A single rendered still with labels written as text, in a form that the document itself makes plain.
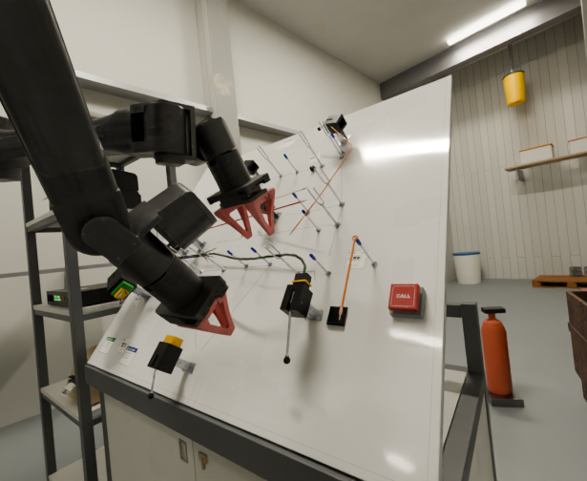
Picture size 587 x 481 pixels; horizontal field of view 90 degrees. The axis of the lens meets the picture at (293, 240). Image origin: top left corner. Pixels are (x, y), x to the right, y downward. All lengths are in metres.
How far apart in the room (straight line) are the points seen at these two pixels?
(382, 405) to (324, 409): 0.11
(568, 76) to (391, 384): 7.98
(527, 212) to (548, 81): 2.58
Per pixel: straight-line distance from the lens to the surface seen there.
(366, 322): 0.61
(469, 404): 0.91
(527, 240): 7.96
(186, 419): 0.84
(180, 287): 0.41
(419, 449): 0.54
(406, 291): 0.57
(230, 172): 0.49
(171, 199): 0.38
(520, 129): 8.17
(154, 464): 1.17
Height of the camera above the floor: 1.22
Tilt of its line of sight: 1 degrees up
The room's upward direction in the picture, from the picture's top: 6 degrees counter-clockwise
